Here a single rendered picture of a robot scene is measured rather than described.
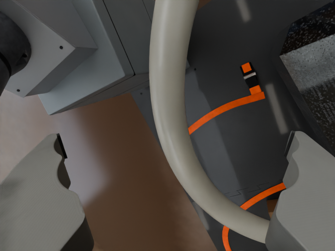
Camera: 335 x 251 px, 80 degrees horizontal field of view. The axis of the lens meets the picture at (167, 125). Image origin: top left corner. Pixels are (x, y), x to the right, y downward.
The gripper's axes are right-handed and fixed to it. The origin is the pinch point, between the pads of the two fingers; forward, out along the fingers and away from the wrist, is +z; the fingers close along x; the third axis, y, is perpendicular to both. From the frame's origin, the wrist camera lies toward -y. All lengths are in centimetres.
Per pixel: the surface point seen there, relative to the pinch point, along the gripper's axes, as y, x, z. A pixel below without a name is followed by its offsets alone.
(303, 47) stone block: 4, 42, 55
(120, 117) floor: 72, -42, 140
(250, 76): 30, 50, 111
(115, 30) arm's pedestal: -1, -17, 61
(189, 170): 7.7, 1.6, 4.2
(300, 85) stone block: 17, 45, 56
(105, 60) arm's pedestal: 7, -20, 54
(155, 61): -2.8, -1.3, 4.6
